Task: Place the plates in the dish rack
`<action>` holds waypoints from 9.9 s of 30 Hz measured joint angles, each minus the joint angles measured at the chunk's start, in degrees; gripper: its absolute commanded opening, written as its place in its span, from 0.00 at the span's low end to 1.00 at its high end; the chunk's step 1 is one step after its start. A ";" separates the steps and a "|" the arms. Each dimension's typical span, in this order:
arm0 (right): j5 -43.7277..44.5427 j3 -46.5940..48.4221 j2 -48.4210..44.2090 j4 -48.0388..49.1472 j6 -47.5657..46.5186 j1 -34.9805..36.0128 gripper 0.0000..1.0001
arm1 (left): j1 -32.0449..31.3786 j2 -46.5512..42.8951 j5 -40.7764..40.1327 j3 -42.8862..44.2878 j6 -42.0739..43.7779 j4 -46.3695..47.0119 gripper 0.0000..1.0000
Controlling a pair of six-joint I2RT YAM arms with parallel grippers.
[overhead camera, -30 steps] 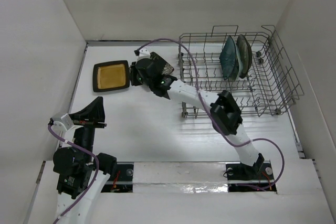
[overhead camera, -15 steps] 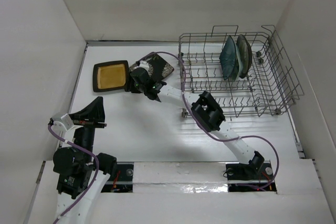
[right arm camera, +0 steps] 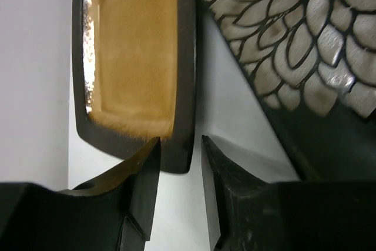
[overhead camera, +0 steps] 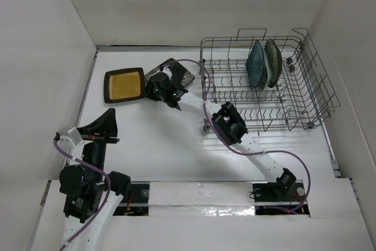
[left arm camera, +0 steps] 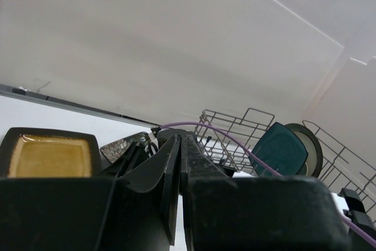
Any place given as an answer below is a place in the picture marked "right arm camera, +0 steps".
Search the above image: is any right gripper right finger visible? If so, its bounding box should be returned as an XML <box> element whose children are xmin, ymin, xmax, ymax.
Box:
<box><xmin>201</xmin><ymin>136</ymin><xmax>375</xmax><ymax>250</ymax></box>

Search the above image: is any black floral square plate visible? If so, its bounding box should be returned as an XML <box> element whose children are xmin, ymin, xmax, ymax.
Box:
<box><xmin>203</xmin><ymin>0</ymin><xmax>375</xmax><ymax>180</ymax></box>

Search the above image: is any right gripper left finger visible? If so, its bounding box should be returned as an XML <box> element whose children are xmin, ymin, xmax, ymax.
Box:
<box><xmin>1</xmin><ymin>138</ymin><xmax>161</xmax><ymax>250</ymax></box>

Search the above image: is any yellow square plate black rim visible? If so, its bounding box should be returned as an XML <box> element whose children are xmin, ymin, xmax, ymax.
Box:
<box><xmin>71</xmin><ymin>0</ymin><xmax>196</xmax><ymax>174</ymax></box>

